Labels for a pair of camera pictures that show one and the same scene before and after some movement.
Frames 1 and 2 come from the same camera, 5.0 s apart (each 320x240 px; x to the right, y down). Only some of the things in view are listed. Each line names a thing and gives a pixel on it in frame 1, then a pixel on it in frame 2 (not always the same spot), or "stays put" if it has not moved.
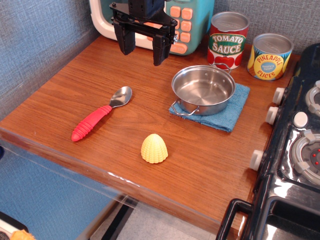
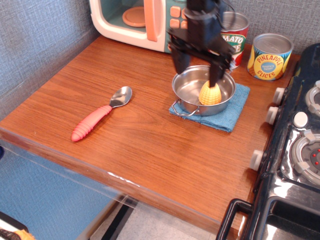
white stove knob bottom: x=256 y=159 stays put
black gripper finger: x=161 y=48 to x=217 y=71
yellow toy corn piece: x=154 y=149 to x=209 y=96
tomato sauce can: x=228 y=33 stays put
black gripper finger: x=127 y=38 to x=182 y=59
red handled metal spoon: x=120 y=97 stays put
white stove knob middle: x=271 y=114 stays put
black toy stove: x=287 y=187 stays put
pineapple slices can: x=269 y=56 stays put
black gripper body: x=148 y=15 to x=204 y=35
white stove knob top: x=278 y=95 stays put
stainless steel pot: x=207 y=87 stays put
